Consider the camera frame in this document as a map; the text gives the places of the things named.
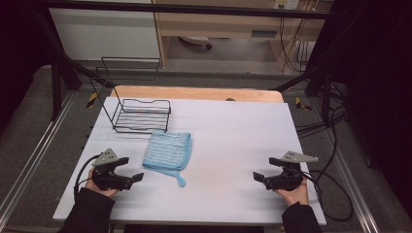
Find black metal crossbar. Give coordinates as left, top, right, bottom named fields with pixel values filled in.
left=32, top=0, right=338, bottom=20

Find white power socket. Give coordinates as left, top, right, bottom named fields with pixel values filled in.
left=272, top=0, right=300, bottom=10

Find light wooden desk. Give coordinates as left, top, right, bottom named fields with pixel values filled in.
left=152, top=0, right=334, bottom=71

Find left hand-held gripper cable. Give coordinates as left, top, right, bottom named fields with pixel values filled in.
left=73, top=154, right=102, bottom=199

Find white cabinet panel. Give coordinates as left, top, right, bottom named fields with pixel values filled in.
left=48, top=8, right=161, bottom=61

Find bundle of black cables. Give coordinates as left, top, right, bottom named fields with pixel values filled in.
left=294, top=82, right=349, bottom=139

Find person's right hand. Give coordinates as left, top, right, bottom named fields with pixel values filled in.
left=275, top=178, right=310, bottom=207

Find chair base with caster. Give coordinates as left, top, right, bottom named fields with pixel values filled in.
left=178, top=35, right=214, bottom=50

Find blue striped towel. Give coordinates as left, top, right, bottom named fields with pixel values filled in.
left=142, top=129, right=193, bottom=188

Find black curtain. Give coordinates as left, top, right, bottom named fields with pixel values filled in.
left=0, top=0, right=59, bottom=130
left=310, top=0, right=412, bottom=212

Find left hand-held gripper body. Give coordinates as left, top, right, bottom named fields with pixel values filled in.
left=91, top=148, right=127, bottom=191

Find black metal stand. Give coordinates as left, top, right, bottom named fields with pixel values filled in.
left=32, top=9, right=115, bottom=120
left=273, top=45, right=336, bottom=128

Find right hand-held gripper cable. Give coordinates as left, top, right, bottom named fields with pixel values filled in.
left=301, top=171, right=325, bottom=212

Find black looped cable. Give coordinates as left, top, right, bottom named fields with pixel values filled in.
left=309, top=129, right=355, bottom=223

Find black wire rack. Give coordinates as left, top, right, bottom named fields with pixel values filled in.
left=89, top=56, right=172, bottom=135

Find person's left hand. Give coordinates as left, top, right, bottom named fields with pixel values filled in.
left=85, top=177, right=120, bottom=198

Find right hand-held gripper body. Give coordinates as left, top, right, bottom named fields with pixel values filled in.
left=263, top=150, right=320, bottom=192

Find hand-held gripper cable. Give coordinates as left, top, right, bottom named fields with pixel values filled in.
left=301, top=171, right=325, bottom=212
left=73, top=154, right=102, bottom=199

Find hanging thin cables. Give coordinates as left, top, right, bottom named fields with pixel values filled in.
left=279, top=16, right=314, bottom=74

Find white board mat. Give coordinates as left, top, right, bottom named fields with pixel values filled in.
left=52, top=96, right=327, bottom=226

